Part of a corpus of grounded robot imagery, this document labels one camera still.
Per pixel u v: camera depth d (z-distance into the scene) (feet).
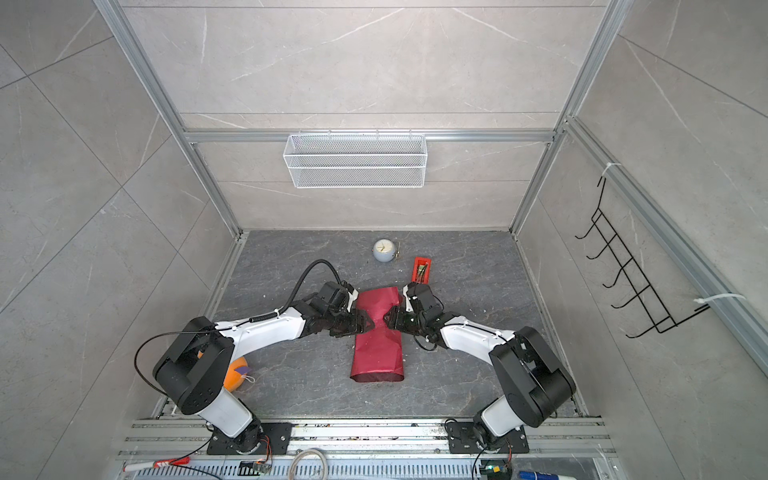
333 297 2.34
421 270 3.27
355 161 3.29
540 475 2.22
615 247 2.36
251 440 2.16
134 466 2.33
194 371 1.48
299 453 2.33
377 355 2.62
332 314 2.41
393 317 2.81
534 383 1.44
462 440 2.38
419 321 2.30
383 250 3.61
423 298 2.30
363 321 2.63
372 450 2.40
